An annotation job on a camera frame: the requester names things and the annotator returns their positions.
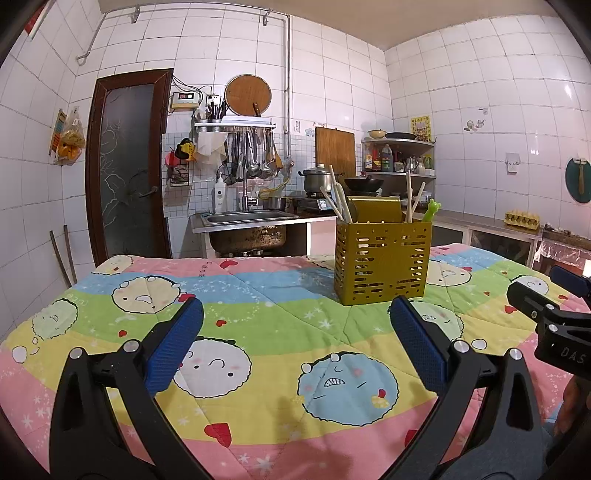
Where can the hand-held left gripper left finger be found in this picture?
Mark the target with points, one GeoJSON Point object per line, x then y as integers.
{"type": "Point", "coordinates": [178, 337]}

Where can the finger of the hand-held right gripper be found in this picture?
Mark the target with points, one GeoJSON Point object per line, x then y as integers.
{"type": "Point", "coordinates": [531, 302]}
{"type": "Point", "coordinates": [570, 281]}

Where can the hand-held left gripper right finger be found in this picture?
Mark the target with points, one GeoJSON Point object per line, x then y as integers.
{"type": "Point", "coordinates": [415, 337]}

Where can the gold perforated utensil holder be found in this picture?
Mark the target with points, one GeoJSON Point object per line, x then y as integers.
{"type": "Point", "coordinates": [383, 258]}

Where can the row of hanging kitchen utensils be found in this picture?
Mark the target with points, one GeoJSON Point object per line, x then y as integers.
{"type": "Point", "coordinates": [254, 154]}

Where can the person's right hand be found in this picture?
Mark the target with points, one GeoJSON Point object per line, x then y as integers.
{"type": "Point", "coordinates": [572, 401]}

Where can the clear plastic sheet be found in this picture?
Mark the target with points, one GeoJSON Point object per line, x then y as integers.
{"type": "Point", "coordinates": [561, 251]}

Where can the yellow egg carton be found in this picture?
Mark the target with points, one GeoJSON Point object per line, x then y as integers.
{"type": "Point", "coordinates": [522, 218]}

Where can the tiled kitchen counter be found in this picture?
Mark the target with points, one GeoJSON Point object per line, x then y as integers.
{"type": "Point", "coordinates": [475, 217]}

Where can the colourful cartoon printed blanket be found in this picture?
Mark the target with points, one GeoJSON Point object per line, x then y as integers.
{"type": "Point", "coordinates": [277, 314]}

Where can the thin wooden stick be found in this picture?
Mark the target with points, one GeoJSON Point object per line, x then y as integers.
{"type": "Point", "coordinates": [60, 258]}
{"type": "Point", "coordinates": [70, 254]}

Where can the stainless steel sink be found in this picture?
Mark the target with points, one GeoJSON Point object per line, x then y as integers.
{"type": "Point", "coordinates": [249, 217]}

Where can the white soap bottle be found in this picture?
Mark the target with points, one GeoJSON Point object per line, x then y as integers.
{"type": "Point", "coordinates": [219, 198]}

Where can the steel faucet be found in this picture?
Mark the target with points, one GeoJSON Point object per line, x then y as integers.
{"type": "Point", "coordinates": [244, 194]}

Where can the small framed picture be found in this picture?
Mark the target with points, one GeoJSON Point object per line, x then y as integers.
{"type": "Point", "coordinates": [179, 176]}

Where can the black wok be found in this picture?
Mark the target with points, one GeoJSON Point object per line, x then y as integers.
{"type": "Point", "coordinates": [364, 183]}

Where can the corner shelf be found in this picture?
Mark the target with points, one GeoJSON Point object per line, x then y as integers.
{"type": "Point", "coordinates": [397, 174]}

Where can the small steel pot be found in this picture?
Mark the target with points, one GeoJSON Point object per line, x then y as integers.
{"type": "Point", "coordinates": [275, 203]}

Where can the brown door with frosted glass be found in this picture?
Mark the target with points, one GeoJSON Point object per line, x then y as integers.
{"type": "Point", "coordinates": [124, 175]}

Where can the steel teapot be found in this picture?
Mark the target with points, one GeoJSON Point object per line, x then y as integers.
{"type": "Point", "coordinates": [412, 165]}

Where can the gas stove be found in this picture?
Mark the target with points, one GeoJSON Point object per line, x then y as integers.
{"type": "Point", "coordinates": [309, 201]}

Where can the red hanging item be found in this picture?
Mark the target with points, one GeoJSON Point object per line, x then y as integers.
{"type": "Point", "coordinates": [171, 158]}

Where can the stainless steel pot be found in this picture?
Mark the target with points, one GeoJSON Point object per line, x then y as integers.
{"type": "Point", "coordinates": [316, 180]}

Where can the yellow and black hanging item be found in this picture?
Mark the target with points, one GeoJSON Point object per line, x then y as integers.
{"type": "Point", "coordinates": [187, 148]}

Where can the white plastic bag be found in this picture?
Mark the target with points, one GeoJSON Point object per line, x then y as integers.
{"type": "Point", "coordinates": [210, 145]}

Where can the black pan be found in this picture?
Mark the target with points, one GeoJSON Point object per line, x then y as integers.
{"type": "Point", "coordinates": [400, 136]}

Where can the rectangular wooden cutting board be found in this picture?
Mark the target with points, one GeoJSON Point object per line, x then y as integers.
{"type": "Point", "coordinates": [334, 150]}

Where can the ceramic bowl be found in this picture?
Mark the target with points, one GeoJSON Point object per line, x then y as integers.
{"type": "Point", "coordinates": [376, 134]}

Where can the plastic bag with orange contents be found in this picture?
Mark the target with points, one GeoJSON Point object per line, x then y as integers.
{"type": "Point", "coordinates": [71, 138]}

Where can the beige digital controller box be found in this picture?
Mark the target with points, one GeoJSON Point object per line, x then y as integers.
{"type": "Point", "coordinates": [183, 98]}

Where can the round wooden cutting board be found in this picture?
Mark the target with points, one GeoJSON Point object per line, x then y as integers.
{"type": "Point", "coordinates": [247, 94]}

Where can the green round wall board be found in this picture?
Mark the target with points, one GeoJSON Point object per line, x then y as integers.
{"type": "Point", "coordinates": [571, 182]}

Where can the white wall socket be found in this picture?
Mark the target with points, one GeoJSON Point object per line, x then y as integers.
{"type": "Point", "coordinates": [511, 164]}

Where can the wall stickers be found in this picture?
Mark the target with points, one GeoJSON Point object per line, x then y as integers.
{"type": "Point", "coordinates": [472, 124]}

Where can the yellow wall poster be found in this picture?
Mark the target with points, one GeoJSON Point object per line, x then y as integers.
{"type": "Point", "coordinates": [421, 128]}

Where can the steel wall rack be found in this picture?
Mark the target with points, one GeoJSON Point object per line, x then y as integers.
{"type": "Point", "coordinates": [235, 124]}

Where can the red wall calendar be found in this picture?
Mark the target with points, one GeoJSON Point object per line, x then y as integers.
{"type": "Point", "coordinates": [39, 16]}

